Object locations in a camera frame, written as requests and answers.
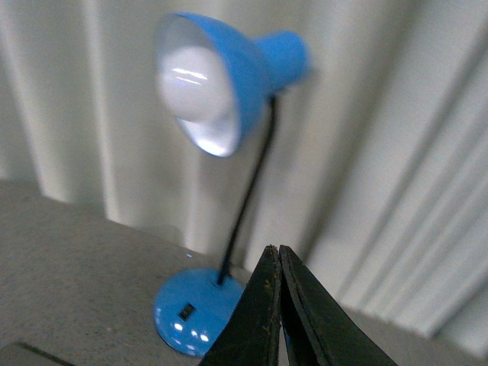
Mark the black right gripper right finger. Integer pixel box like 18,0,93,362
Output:
279,246,396,366

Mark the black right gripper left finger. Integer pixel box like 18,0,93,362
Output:
200,246,281,366

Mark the blue desk lamp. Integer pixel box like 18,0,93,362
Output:
153,12,310,358

